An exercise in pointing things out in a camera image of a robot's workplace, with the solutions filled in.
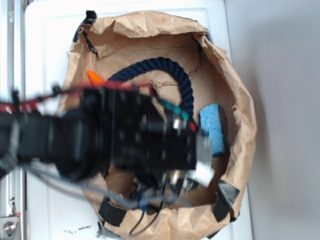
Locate grey braided cable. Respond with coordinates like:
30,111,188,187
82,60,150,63
24,164,193,210

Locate red cable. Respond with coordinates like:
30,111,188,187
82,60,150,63
0,81,156,113

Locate white plastic tray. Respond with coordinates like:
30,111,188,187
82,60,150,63
24,0,248,240

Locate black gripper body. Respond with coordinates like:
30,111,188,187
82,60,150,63
105,90,197,175

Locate dark blue rope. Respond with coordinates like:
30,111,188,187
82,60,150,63
105,56,196,119

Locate brown paper bag bin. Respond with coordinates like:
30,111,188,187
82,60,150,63
64,11,257,240

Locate aluminium frame rail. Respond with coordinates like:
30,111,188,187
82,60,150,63
0,0,28,240

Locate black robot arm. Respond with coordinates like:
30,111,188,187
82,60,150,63
0,87,215,187

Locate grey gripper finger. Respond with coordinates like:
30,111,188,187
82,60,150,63
188,133,215,187

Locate orange toy carrot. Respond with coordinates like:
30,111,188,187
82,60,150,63
87,70,107,86

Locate blue sponge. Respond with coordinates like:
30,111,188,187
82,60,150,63
199,103,226,157

